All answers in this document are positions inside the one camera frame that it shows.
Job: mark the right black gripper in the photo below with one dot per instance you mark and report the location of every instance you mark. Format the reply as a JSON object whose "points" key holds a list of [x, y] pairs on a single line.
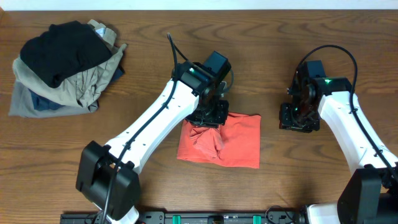
{"points": [[298, 119]]}

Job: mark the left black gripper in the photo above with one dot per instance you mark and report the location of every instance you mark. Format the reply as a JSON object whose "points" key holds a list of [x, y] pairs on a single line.
{"points": [[209, 115]]}

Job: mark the orange printed t-shirt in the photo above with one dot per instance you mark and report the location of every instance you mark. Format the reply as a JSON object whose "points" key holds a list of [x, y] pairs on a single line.
{"points": [[237, 143]]}

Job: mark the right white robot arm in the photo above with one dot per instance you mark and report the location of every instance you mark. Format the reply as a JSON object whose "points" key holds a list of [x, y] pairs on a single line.
{"points": [[370, 196]]}

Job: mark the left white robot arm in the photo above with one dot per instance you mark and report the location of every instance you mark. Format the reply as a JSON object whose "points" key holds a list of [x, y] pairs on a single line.
{"points": [[108, 175]]}

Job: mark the khaki folded garment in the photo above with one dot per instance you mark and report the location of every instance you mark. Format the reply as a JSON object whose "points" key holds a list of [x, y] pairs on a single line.
{"points": [[83, 88]]}

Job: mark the grey folded garment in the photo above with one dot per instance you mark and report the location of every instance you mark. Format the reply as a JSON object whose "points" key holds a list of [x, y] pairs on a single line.
{"points": [[21, 105]]}

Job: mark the black folded garment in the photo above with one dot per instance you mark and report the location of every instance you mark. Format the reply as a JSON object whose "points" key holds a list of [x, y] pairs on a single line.
{"points": [[63, 51]]}

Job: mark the navy blue folded garment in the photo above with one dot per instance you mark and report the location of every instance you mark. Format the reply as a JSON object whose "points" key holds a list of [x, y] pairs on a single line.
{"points": [[41, 103]]}

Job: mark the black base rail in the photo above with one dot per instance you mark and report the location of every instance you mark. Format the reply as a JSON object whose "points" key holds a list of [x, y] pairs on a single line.
{"points": [[275, 214]]}

